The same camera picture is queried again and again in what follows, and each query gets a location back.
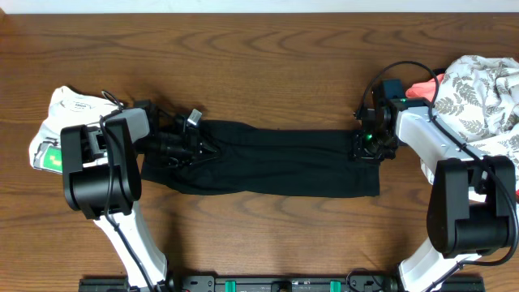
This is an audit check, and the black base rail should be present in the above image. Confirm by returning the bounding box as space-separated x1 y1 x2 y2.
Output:
78 273 486 292

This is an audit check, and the coral pink garment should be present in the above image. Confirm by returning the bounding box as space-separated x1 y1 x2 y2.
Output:
405 79 436 102

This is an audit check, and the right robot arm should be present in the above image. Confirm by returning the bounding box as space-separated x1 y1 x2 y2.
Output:
352 79 518 291

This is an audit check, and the folded white pixel-print t-shirt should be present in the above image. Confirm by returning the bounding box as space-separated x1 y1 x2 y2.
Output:
28 86 118 174

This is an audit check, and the white fern-print garment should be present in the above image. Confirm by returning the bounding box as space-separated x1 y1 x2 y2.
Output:
434 55 518 166

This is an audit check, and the black t-shirt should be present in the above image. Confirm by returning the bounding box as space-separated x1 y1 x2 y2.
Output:
141 120 380 198

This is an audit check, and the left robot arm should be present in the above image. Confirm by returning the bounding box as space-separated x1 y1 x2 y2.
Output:
60 101 221 291

